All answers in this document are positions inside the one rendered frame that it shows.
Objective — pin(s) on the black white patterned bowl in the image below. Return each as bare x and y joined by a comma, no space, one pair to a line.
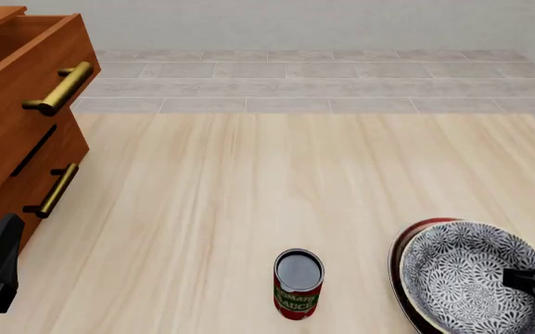
457,278

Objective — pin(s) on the tomato sauce tin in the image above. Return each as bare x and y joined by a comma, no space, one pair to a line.
297,288

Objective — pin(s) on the open wooden drawer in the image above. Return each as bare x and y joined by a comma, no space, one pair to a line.
14,115

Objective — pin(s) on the closed wooden drawer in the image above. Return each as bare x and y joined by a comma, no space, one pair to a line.
26,195

